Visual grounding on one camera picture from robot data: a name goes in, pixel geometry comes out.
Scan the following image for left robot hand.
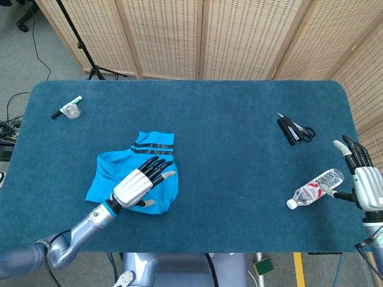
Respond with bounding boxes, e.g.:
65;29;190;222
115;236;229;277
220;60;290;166
107;155;177;215

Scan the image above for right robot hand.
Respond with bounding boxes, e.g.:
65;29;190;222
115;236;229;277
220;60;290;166
320;134;383;213

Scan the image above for blue printed t-shirt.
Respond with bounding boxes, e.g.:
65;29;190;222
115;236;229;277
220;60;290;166
85;130;180;215

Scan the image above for clear plastic water bottle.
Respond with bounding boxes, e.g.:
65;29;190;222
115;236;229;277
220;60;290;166
286;168;345;209

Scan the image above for black scissors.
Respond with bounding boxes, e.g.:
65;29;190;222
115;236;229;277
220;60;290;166
276;112;317;143

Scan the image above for white perforated plate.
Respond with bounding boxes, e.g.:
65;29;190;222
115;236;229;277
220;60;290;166
113;270;136;287

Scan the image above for dark blue table carpet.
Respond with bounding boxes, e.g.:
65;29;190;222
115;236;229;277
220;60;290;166
0;79;381;255

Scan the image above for blue-grey robot torso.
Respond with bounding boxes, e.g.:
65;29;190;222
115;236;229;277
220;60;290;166
121;252;249;287

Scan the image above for black stapler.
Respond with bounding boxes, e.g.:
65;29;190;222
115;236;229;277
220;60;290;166
276;117;300;146

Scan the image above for yellow floor tape strip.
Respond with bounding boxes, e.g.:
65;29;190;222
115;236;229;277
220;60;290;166
293;252;306;287

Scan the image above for black marker white cap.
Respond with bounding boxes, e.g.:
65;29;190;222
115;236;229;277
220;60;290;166
50;95;83;120

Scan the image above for green and yellow pad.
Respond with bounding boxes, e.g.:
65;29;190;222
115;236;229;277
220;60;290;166
253;257;275;276

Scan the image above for black floor box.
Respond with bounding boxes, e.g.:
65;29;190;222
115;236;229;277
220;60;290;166
0;145;14;162

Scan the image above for silver table leg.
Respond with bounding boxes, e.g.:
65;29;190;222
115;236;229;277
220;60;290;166
256;252;266;287

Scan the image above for black tripod stand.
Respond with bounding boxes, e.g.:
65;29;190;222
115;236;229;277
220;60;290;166
55;0;128;81

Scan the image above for wicker folding screen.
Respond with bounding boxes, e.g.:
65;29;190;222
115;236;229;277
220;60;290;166
35;0;383;282

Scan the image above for black office chair base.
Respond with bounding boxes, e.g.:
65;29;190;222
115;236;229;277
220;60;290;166
16;0;39;33

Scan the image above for blue cable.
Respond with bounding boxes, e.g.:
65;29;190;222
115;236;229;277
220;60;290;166
336;253;344;287

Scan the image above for tangled cable bundle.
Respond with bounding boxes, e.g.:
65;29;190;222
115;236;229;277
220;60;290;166
0;92;31;144

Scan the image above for black floor cable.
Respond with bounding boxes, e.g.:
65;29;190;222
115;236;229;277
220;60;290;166
31;14;51;81

